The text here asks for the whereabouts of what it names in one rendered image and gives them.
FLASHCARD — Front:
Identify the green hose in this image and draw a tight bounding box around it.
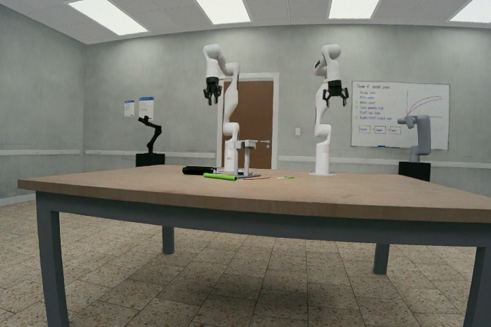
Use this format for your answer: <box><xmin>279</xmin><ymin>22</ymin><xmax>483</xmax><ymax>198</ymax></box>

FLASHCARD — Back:
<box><xmin>204</xmin><ymin>173</ymin><xmax>237</xmax><ymax>181</ymax></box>

